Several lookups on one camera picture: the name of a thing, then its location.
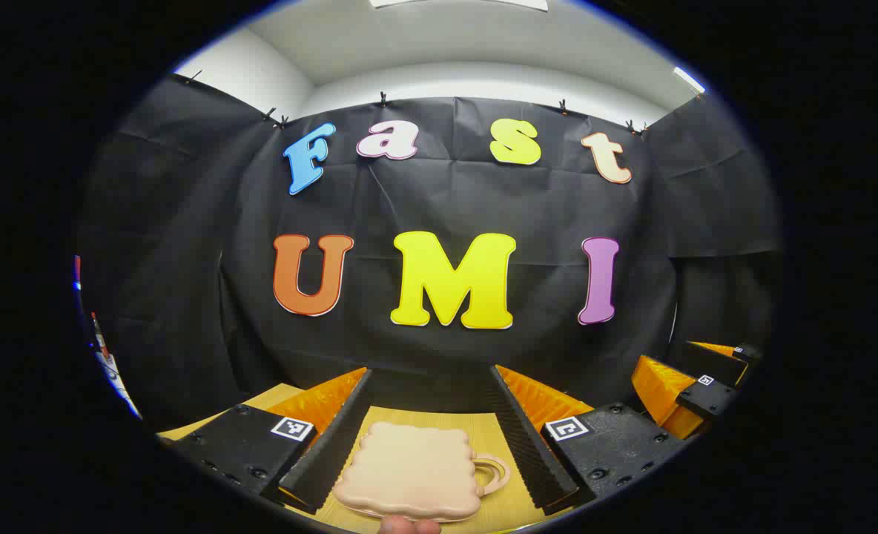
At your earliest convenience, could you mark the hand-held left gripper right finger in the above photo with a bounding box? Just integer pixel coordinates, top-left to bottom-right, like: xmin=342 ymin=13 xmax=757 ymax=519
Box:
xmin=488 ymin=363 xmax=690 ymax=516

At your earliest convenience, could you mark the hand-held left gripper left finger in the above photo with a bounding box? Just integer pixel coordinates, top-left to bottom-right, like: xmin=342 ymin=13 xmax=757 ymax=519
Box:
xmin=159 ymin=367 xmax=374 ymax=514

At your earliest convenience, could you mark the beige suitcase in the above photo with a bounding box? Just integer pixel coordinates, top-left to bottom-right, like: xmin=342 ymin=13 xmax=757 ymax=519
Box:
xmin=333 ymin=421 xmax=512 ymax=522

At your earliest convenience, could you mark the white side desk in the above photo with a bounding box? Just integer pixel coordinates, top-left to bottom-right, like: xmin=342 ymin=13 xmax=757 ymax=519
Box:
xmin=96 ymin=349 xmax=143 ymax=421

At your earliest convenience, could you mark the red bottle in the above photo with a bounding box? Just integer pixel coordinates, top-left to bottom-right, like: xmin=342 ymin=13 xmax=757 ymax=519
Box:
xmin=89 ymin=311 xmax=110 ymax=358

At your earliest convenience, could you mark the ceiling light panel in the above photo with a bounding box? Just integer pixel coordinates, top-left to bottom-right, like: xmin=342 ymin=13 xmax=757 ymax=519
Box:
xmin=673 ymin=65 xmax=707 ymax=94
xmin=369 ymin=0 xmax=551 ymax=11

